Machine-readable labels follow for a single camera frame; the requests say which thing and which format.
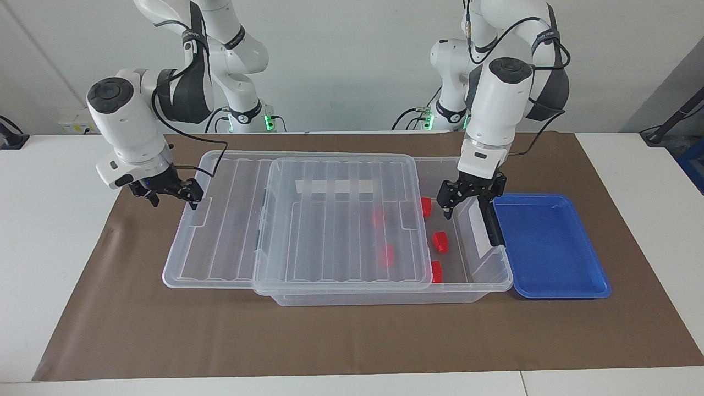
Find clear plastic storage box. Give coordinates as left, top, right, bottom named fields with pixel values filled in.
left=253, top=156, right=514, bottom=307

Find blue plastic tray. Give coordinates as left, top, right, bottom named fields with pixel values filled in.
left=493, top=192, right=612, bottom=300

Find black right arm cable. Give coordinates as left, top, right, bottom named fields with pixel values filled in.
left=151, top=0, right=229, bottom=178

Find clear ribbed plastic lid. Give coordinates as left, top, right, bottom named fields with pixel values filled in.
left=163, top=150, right=433, bottom=296

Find black angled stand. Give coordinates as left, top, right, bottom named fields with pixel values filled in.
left=640, top=88, right=704, bottom=145

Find brown paper table mat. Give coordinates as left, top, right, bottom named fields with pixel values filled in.
left=32, top=132, right=704, bottom=381

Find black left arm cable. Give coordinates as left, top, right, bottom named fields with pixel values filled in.
left=465, top=0, right=571, bottom=157

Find black stand with clamp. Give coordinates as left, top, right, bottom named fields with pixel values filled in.
left=0, top=114, right=30, bottom=150

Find white power strip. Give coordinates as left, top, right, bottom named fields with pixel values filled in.
left=58, top=114, right=101, bottom=135

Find blue plastic crate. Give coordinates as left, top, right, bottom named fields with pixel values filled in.
left=676, top=139, right=704, bottom=194

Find black base cables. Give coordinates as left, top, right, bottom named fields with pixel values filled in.
left=205, top=106, right=229, bottom=134
left=392, top=107, right=441, bottom=131

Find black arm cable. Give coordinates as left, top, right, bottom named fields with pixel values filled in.
left=151, top=0, right=229, bottom=178
left=465, top=0, right=571, bottom=157

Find black right base cables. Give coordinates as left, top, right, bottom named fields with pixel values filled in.
left=205, top=106, right=229, bottom=134

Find black left base cables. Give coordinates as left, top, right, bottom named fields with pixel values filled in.
left=392, top=107, right=441, bottom=131

